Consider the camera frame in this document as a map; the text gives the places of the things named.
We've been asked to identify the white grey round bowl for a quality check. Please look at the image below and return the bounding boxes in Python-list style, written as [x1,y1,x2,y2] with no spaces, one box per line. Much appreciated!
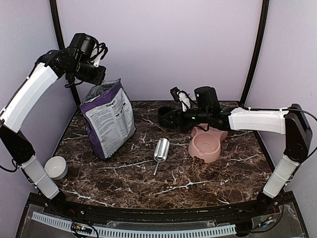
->
[45,156,68,180]

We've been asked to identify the purple pet food bag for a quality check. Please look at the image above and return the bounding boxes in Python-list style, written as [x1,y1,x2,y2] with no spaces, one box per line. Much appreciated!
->
[80,78,136,161]

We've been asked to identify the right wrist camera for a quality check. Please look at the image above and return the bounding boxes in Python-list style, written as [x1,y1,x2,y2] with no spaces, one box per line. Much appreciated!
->
[170,87,192,112]

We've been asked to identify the pink double pet bowl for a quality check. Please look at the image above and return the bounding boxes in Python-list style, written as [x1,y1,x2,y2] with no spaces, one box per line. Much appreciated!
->
[188,127,228,163]

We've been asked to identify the black front frame rail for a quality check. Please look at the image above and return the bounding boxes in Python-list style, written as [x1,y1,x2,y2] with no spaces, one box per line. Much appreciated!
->
[24,192,295,225]

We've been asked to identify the dark green mug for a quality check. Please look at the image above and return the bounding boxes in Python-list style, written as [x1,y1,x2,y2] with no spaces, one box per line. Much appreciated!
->
[158,106,173,128]

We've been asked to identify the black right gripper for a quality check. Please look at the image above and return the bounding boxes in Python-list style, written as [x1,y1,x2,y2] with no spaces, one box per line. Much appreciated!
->
[160,106,210,129]

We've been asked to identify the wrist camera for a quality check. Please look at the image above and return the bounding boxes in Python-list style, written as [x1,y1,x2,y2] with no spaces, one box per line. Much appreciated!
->
[170,87,192,112]
[89,43,108,67]

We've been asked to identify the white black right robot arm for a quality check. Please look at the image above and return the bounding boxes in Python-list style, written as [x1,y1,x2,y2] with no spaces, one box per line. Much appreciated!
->
[158,86,313,215]

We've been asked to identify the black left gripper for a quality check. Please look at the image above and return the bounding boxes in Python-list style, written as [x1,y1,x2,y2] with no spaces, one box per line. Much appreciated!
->
[67,56,107,85]

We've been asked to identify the grey slotted cable duct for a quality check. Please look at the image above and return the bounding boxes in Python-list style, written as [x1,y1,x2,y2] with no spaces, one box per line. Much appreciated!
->
[31,212,236,238]

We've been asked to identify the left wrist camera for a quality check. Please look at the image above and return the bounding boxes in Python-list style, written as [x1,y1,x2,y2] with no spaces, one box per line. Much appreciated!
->
[89,43,108,67]

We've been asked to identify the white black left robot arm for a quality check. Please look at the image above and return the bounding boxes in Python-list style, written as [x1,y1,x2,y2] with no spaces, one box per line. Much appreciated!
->
[0,33,108,216]

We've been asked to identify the metal food scoop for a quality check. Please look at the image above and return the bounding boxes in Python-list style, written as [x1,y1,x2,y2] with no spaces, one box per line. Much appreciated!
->
[154,138,170,176]

